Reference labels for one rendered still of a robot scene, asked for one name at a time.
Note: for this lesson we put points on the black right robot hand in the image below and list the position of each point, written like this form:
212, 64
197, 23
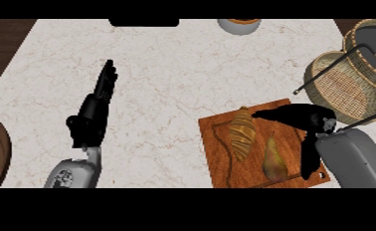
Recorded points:
303, 115

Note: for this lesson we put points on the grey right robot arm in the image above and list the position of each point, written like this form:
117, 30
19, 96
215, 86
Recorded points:
349, 158

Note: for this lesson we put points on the yellow green pear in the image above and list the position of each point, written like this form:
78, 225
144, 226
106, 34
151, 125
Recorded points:
275, 163

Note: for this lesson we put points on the golden brown croissant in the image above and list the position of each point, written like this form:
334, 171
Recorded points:
243, 134

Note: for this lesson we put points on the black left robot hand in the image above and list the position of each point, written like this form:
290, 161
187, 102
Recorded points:
92, 115

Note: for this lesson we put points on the black flat appliance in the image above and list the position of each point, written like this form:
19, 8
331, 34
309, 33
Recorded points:
144, 22

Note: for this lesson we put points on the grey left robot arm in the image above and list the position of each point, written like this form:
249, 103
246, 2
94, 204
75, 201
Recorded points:
75, 173

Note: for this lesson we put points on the grey bowl with orange rim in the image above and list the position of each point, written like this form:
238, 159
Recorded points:
240, 26

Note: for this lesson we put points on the brown wooden cutting board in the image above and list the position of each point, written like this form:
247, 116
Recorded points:
255, 155

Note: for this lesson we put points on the brown round wooden object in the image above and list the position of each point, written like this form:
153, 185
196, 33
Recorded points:
4, 153

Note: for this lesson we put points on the wicker tiered basket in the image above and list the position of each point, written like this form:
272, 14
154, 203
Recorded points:
343, 79

